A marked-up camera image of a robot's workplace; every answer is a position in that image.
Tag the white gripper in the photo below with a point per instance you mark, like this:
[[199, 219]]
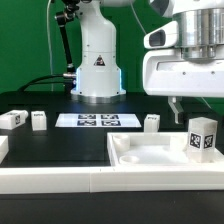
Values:
[[165, 73]]

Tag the white square table top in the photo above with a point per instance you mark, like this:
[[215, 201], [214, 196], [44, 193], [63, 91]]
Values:
[[153, 149]]

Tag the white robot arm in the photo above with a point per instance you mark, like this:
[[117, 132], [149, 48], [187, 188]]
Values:
[[185, 57]]

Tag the white sheet with markers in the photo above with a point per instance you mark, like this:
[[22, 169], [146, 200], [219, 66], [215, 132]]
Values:
[[97, 120]]

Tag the white U-shaped obstacle fence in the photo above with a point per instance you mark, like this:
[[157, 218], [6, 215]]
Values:
[[106, 179]]

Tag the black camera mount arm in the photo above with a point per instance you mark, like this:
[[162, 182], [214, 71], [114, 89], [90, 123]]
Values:
[[62, 18]]

